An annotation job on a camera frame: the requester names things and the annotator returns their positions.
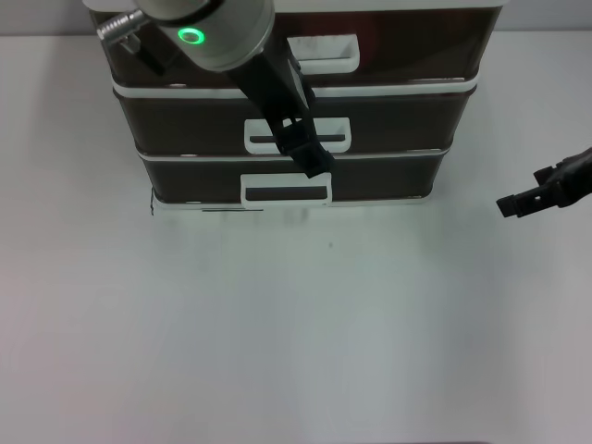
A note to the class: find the white drawer cabinet frame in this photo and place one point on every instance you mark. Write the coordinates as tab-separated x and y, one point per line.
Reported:
393	87

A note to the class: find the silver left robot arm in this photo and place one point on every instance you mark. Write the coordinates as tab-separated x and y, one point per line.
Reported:
222	39

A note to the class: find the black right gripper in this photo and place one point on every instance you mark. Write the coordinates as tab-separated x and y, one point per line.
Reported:
578	178

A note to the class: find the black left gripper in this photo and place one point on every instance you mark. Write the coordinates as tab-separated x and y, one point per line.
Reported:
277	88

